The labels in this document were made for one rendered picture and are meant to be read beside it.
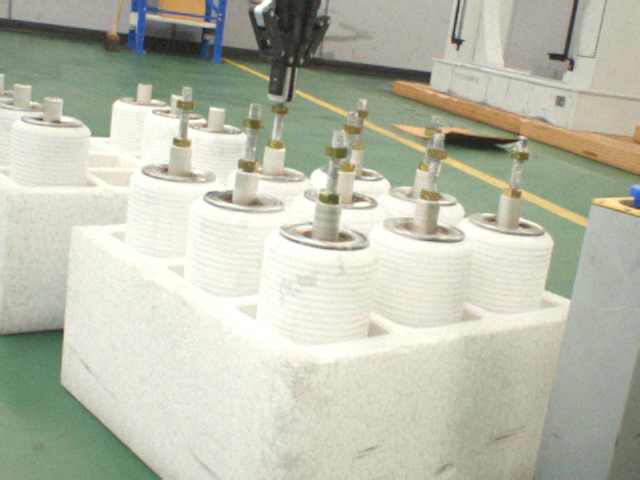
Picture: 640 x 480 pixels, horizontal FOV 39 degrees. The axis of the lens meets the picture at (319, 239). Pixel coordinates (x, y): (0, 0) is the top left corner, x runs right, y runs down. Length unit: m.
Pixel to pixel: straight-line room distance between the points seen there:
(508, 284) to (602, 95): 3.46
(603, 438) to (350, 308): 0.23
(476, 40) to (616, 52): 1.39
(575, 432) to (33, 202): 0.67
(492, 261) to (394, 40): 6.85
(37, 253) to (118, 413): 0.30
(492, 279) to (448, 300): 0.09
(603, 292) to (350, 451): 0.24
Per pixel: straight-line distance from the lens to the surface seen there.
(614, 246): 0.75
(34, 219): 1.13
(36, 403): 0.99
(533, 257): 0.88
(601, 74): 4.30
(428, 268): 0.78
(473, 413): 0.84
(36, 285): 1.15
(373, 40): 7.62
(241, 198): 0.82
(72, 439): 0.92
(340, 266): 0.70
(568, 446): 0.80
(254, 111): 0.81
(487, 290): 0.88
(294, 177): 0.98
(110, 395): 0.93
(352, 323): 0.73
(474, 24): 5.52
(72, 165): 1.16
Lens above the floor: 0.43
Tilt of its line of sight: 14 degrees down
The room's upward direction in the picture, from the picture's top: 8 degrees clockwise
